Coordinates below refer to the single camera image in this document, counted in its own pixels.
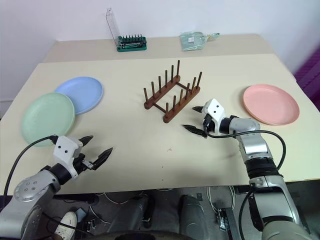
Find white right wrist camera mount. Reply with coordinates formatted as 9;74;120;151
201;98;227;136

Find purple object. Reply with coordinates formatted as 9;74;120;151
293;46;320;107

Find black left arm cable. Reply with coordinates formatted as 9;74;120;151
3;135;57;196

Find dark grey rounded shape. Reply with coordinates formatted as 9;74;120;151
178;194;215;240
109;193;156;239

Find clear plastic bag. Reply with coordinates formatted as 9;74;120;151
179;31;221;53

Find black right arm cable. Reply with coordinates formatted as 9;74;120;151
206;129;287;240

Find black bar under table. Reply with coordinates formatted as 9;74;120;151
53;193;100;205

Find light blue plate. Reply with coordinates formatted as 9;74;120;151
54;76;104;116

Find light green plate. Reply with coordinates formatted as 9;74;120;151
20;92;77;148

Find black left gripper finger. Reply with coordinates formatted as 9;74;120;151
91;147;114;171
78;135;94;149

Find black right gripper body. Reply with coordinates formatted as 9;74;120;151
201;112;216;134

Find white shoe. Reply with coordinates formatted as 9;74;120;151
54;211;78;240

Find wooden dish rack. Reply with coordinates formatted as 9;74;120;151
143;59;203;124

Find pink-red plate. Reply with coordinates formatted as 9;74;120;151
242;84;301;127

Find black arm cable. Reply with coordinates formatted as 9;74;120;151
206;129;287;240
3;135;57;196

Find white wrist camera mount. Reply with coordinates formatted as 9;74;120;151
201;98;227;136
53;135;85;179

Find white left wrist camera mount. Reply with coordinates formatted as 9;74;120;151
53;135;85;179

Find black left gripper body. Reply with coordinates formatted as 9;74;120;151
72;146;95;175

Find white cable bundle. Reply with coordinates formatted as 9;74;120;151
205;185;237;211

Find thin black cable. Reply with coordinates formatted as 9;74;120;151
40;211;94;235

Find green screwdriver bit set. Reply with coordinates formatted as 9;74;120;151
105;7;148;53

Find black metal table leg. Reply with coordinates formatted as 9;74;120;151
215;206;241;240

